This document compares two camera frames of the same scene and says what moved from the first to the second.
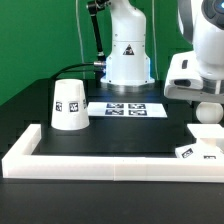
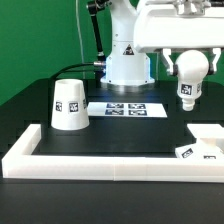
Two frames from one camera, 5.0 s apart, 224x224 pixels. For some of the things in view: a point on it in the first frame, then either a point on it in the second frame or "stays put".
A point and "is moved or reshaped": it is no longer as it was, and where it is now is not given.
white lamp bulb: x=209 y=112 is moved or reshaped
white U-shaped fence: x=21 y=163 stays put
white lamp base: x=209 y=142 stays put
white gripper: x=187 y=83 -> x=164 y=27
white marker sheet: x=125 y=110 stays put
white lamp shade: x=69 y=110 stays put
